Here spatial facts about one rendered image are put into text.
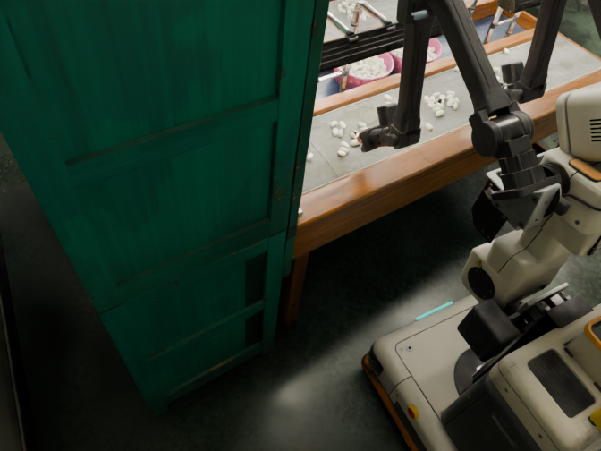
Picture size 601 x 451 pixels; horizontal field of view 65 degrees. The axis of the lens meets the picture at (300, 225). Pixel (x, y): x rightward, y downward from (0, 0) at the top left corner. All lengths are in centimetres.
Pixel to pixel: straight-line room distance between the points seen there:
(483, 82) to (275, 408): 139
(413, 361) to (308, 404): 45
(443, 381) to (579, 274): 117
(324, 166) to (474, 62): 68
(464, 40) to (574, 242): 52
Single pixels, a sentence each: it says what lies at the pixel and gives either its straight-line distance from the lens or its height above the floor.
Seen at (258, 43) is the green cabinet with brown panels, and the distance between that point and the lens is 87.
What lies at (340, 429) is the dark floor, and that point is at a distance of 196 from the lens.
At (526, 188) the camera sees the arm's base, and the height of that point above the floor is 122.
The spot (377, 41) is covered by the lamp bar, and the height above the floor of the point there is 108.
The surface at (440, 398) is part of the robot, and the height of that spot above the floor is 28.
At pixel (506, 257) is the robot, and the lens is 137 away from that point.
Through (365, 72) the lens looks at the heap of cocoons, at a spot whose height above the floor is 74.
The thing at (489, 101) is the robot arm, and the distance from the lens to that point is 109.
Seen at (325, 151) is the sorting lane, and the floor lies 74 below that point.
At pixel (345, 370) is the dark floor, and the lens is 203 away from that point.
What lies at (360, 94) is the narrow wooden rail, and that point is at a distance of 190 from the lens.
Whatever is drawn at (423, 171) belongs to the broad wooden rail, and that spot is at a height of 76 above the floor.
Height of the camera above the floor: 187
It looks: 52 degrees down
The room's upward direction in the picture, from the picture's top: 9 degrees clockwise
